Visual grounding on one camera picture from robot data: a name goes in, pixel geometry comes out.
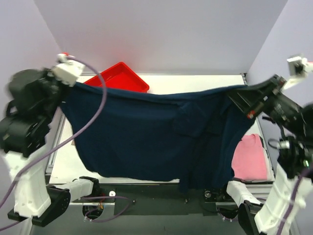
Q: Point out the white folded t shirt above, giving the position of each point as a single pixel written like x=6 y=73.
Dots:
x=269 y=171

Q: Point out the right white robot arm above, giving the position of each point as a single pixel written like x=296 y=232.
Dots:
x=294 y=173

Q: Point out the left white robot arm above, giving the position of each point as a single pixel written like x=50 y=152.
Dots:
x=25 y=157

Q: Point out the navy blue t shirt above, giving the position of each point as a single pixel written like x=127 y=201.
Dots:
x=190 y=137

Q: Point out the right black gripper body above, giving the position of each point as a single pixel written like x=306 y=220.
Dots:
x=256 y=96

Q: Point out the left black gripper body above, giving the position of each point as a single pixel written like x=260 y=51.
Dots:
x=56 y=91

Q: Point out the red plastic bin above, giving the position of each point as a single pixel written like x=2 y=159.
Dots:
x=121 y=76

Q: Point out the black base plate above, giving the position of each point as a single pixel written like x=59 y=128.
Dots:
x=157 y=200

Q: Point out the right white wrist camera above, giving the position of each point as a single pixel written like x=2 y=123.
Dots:
x=299 y=69

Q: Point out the bright pink folded t shirt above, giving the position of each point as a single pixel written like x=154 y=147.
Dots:
x=250 y=141

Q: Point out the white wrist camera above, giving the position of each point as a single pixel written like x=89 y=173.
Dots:
x=68 y=70
x=299 y=69

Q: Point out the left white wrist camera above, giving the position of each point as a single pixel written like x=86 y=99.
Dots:
x=68 y=70

